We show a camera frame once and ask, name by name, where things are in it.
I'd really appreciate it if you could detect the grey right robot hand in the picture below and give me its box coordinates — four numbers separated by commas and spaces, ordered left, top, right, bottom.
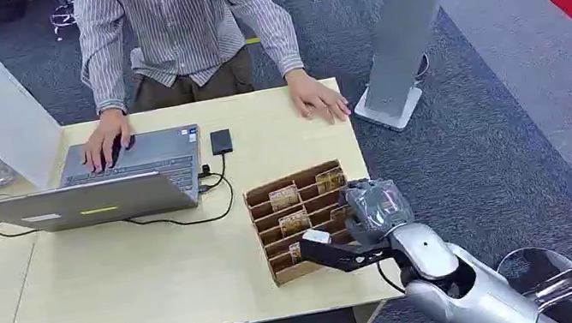
337, 170, 420, 250

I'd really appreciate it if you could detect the printed card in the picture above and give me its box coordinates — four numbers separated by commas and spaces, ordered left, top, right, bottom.
277, 209, 314, 239
313, 166, 349, 195
287, 242, 307, 266
328, 205, 352, 224
267, 183, 302, 213

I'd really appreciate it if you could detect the table leg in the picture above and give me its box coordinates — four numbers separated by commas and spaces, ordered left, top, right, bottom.
350, 299, 392, 323

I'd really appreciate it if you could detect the wooden card box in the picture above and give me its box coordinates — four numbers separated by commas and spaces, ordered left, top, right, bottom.
240, 157, 366, 290

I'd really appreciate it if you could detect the person's left hand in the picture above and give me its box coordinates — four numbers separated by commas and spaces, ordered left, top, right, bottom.
283, 60, 354, 132

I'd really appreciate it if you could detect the person's hand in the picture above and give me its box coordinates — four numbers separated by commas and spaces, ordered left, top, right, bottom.
283, 60, 354, 132
75, 105, 141, 176

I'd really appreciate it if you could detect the black external drive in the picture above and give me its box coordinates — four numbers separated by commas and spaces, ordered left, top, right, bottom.
209, 128, 235, 158

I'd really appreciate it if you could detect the grey pillar stand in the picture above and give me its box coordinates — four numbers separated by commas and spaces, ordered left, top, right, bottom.
336, 0, 487, 140

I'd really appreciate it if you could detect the person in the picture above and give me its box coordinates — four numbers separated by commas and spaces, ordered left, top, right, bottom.
67, 0, 310, 122

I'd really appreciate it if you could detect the grey laptop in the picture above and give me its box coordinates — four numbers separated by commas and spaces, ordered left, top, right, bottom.
0, 122, 212, 242

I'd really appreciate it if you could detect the person's right hand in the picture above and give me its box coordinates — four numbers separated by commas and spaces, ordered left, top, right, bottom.
75, 105, 141, 176

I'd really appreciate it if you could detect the black drive cable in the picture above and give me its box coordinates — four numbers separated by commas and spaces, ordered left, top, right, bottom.
115, 153, 240, 237

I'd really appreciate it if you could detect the white cable bundle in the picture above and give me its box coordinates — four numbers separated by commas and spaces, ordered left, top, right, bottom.
46, 0, 82, 44

